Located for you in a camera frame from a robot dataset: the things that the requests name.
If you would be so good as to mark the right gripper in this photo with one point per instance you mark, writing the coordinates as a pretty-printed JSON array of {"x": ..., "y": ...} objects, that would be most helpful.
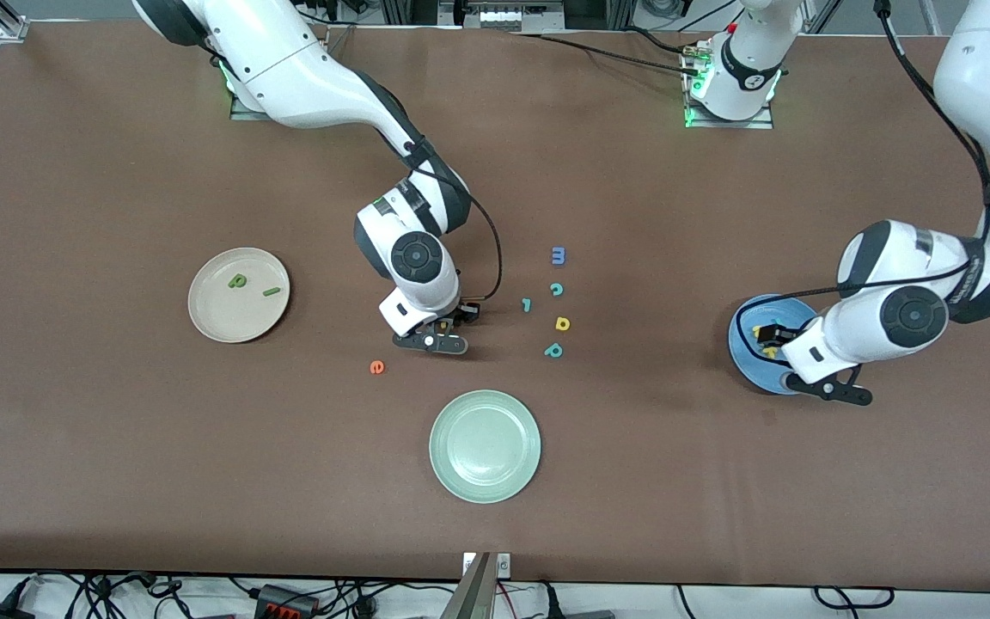
[{"x": 463, "y": 311}]

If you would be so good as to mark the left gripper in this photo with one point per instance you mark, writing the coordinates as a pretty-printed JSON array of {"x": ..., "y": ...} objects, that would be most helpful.
[{"x": 777, "y": 332}]

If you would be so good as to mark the green letter p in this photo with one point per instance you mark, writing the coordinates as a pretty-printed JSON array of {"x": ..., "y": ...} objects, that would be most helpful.
[{"x": 238, "y": 281}]

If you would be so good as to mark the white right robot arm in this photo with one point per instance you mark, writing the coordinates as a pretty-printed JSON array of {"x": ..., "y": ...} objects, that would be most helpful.
[{"x": 306, "y": 77}]

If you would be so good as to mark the blue round plate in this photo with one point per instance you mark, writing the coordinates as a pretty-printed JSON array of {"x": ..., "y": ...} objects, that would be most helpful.
[{"x": 744, "y": 361}]

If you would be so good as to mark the teal letter p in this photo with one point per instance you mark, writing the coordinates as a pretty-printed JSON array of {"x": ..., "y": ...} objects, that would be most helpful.
[{"x": 553, "y": 350}]

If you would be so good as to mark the pale green round plate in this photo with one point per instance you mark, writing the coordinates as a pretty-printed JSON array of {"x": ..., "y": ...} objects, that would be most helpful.
[{"x": 485, "y": 447}]

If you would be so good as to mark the beige round plate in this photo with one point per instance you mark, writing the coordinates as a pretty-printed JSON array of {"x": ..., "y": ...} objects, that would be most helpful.
[{"x": 237, "y": 318}]

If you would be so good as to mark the grey electronics box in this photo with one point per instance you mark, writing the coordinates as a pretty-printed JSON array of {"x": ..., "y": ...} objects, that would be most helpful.
[{"x": 504, "y": 17}]

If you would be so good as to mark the black power strip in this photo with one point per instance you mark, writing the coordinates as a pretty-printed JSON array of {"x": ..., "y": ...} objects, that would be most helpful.
[{"x": 276, "y": 595}]

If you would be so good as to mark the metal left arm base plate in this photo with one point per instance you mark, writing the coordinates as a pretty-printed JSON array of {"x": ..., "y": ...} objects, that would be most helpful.
[{"x": 761, "y": 125}]

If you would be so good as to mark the white pole bracket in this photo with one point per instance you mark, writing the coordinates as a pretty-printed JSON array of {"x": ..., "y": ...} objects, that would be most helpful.
[{"x": 504, "y": 565}]

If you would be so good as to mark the grey camera mounting pole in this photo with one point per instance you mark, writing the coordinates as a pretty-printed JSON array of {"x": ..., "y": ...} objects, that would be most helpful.
[{"x": 473, "y": 593}]

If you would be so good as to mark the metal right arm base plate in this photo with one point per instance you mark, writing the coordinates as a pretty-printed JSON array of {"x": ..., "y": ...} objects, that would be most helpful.
[{"x": 241, "y": 112}]

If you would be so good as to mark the aluminium frame profile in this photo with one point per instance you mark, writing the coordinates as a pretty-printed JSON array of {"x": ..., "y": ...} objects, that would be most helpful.
[{"x": 12, "y": 28}]

